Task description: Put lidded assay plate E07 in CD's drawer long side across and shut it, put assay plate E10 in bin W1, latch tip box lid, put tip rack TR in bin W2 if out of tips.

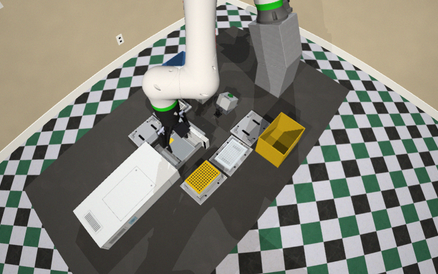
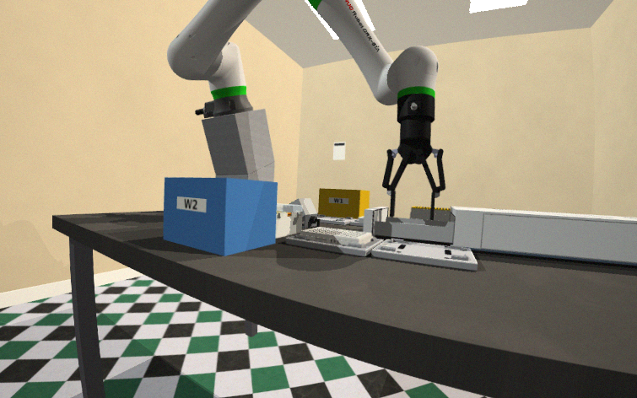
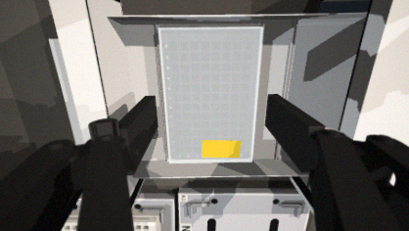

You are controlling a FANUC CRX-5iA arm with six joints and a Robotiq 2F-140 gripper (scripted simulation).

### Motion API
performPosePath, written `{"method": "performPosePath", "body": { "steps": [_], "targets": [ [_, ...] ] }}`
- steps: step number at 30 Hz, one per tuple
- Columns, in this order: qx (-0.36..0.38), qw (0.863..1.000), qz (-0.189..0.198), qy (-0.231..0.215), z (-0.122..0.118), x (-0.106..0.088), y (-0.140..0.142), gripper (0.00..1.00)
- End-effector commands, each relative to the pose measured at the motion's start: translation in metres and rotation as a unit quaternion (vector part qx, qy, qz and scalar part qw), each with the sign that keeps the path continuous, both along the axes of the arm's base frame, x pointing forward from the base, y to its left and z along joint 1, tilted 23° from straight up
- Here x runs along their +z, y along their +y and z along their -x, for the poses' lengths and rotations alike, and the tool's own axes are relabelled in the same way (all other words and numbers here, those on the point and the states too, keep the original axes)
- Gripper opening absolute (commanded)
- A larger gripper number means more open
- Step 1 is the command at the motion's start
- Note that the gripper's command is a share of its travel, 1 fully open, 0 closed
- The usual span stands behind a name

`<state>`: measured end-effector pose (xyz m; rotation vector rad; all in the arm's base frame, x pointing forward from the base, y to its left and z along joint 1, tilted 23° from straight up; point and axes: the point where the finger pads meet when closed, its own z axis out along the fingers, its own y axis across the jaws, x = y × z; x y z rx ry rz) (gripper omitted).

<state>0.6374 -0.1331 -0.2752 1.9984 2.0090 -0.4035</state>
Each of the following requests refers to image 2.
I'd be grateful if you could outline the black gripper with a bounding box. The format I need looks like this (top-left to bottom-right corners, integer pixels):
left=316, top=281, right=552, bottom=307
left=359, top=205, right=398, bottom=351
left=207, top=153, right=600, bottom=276
left=382, top=118, right=445, bottom=220

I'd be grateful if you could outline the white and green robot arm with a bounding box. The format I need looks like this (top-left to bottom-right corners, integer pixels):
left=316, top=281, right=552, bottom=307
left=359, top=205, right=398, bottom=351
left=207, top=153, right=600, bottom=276
left=167, top=0, right=439, bottom=123

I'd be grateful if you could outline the yellow plate with grid of dark holes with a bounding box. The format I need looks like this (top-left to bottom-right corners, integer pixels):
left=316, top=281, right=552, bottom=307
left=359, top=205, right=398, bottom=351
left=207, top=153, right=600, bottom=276
left=410, top=207, right=451, bottom=222

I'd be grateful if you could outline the blue box labelled w2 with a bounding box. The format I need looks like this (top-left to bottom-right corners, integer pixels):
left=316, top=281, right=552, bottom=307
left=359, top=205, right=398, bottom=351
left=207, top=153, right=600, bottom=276
left=164, top=177, right=278, bottom=256

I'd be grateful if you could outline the yellow bin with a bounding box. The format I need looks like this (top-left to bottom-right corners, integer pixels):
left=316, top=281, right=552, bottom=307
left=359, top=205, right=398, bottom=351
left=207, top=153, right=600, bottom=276
left=318, top=188, right=370, bottom=219

